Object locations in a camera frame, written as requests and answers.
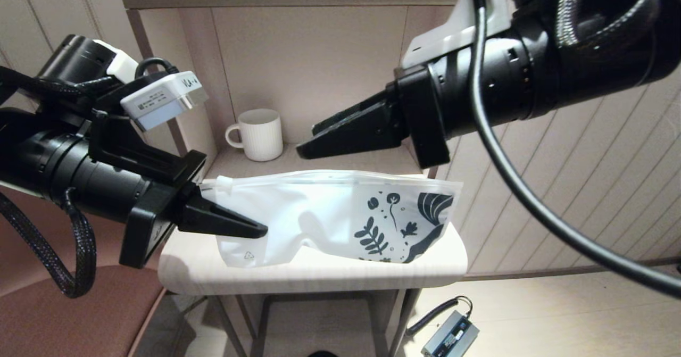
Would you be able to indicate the brown skirting board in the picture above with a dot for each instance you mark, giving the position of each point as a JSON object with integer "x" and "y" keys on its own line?
{"x": 532, "y": 273}

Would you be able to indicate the white floral zip pouch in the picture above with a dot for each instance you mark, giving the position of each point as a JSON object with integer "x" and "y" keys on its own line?
{"x": 319, "y": 213}

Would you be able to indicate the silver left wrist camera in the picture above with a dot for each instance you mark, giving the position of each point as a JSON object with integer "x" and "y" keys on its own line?
{"x": 159, "y": 101}

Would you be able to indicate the black round robot part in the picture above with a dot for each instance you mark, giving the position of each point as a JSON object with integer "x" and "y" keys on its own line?
{"x": 322, "y": 354}

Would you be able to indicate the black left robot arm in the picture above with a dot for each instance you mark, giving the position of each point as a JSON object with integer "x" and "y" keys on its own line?
{"x": 64, "y": 171}

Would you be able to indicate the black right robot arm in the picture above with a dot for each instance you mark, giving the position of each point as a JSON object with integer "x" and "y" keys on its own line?
{"x": 558, "y": 75}

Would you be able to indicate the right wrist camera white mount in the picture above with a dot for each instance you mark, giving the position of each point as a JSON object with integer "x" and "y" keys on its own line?
{"x": 452, "y": 32}

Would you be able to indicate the beige wooden desk with hutch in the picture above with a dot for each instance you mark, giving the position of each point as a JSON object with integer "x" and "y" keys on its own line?
{"x": 330, "y": 80}

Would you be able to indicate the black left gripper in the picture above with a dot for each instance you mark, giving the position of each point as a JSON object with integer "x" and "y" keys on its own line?
{"x": 154, "y": 224}

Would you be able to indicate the white ribbed ceramic mug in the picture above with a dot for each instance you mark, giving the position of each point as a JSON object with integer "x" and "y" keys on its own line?
{"x": 262, "y": 136}

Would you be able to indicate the pink-brown upholstered chair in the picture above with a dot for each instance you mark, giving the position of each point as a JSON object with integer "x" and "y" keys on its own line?
{"x": 69, "y": 320}

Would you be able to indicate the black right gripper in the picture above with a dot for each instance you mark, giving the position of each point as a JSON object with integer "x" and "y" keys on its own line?
{"x": 425, "y": 117}

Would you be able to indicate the grey power adapter box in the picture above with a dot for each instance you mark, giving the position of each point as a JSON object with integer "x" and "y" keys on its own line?
{"x": 449, "y": 338}

